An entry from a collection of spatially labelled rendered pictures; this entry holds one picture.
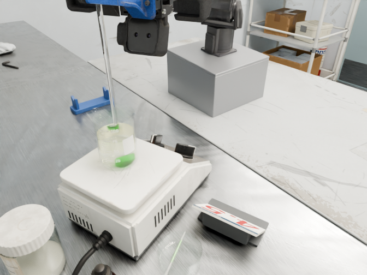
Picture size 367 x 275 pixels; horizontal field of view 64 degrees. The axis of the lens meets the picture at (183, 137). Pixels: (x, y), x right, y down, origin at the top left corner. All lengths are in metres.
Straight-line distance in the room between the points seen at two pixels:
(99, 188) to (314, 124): 0.49
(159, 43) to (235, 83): 0.33
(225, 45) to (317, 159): 0.33
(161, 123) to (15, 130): 0.31
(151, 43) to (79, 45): 1.55
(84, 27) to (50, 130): 1.29
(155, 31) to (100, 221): 0.24
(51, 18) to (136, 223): 1.60
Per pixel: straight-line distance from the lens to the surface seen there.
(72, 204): 0.41
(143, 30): 0.40
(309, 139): 0.64
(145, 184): 0.36
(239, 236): 0.41
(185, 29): 2.31
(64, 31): 1.89
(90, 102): 0.75
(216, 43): 0.72
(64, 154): 0.60
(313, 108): 0.77
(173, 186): 0.39
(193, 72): 0.68
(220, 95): 0.66
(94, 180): 0.38
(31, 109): 0.79
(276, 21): 2.66
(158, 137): 0.49
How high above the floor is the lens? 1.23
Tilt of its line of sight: 34 degrees down
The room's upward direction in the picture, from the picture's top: straight up
